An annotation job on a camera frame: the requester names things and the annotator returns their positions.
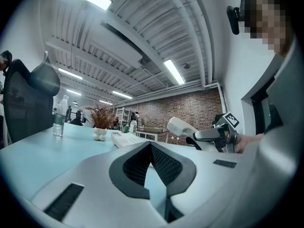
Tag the dark-topped white-legged desk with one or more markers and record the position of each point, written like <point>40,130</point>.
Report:
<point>152,133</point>

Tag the dried plant in white pot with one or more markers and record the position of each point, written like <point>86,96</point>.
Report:
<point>102,120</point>

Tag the clear plastic water bottle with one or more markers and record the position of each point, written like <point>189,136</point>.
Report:
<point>59,120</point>

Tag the flat cardboard box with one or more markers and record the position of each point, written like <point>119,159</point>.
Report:
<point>154,129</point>

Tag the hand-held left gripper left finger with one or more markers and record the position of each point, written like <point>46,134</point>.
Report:
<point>90,174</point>

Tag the person's right forearm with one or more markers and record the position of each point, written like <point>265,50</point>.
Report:
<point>248,142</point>

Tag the person's shirt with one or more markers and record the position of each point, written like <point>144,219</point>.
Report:
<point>282,127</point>

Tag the black head-worn camera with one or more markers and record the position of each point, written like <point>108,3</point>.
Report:
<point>235,15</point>

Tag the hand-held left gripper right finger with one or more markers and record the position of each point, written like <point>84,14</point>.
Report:
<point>209,174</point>

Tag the white metal shelf rack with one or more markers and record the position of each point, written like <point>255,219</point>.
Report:
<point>122,119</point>

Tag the small clear labelled bottle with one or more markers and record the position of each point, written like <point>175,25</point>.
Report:
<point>133,127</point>

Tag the person's head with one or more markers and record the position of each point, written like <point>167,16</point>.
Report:
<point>268,20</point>

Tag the black mesh office chair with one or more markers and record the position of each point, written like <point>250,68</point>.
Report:
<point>28,98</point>

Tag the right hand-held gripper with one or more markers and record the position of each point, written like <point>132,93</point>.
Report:
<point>226,134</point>

